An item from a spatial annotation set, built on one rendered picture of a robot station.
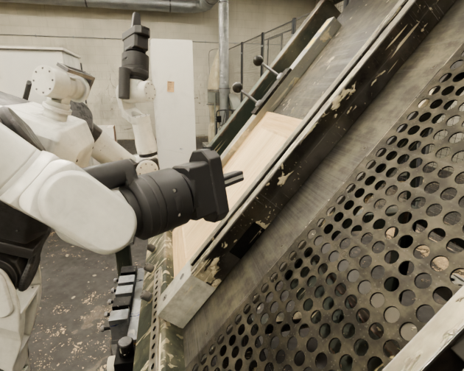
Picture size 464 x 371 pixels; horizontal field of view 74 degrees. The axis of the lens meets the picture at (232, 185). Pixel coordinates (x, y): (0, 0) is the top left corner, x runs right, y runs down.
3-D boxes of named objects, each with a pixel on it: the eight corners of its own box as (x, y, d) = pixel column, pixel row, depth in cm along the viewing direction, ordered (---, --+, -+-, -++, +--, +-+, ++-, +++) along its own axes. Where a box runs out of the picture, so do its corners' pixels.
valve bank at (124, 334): (119, 302, 127) (113, 250, 120) (155, 298, 130) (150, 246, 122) (92, 428, 80) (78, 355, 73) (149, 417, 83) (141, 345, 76)
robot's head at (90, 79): (41, 90, 72) (52, 59, 71) (70, 96, 81) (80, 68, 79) (60, 102, 71) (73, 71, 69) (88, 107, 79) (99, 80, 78)
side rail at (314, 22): (184, 213, 147) (165, 200, 144) (336, 19, 135) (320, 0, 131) (185, 217, 142) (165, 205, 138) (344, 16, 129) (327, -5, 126)
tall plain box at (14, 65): (50, 202, 398) (22, 55, 345) (100, 198, 413) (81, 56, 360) (26, 232, 315) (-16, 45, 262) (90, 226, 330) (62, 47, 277)
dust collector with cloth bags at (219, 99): (202, 149, 745) (199, 49, 678) (230, 147, 763) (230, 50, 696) (214, 161, 619) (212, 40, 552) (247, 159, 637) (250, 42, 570)
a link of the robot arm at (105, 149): (141, 195, 107) (85, 154, 95) (132, 185, 118) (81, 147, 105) (163, 169, 109) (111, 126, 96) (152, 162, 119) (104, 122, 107)
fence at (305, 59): (175, 228, 122) (167, 223, 121) (334, 27, 111) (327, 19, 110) (176, 234, 117) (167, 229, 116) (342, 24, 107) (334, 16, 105)
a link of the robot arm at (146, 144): (156, 122, 104) (167, 176, 111) (147, 120, 113) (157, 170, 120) (124, 129, 100) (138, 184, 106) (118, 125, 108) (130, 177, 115)
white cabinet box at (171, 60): (158, 171, 544) (149, 43, 482) (191, 169, 558) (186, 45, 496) (160, 181, 488) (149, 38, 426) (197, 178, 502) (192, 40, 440)
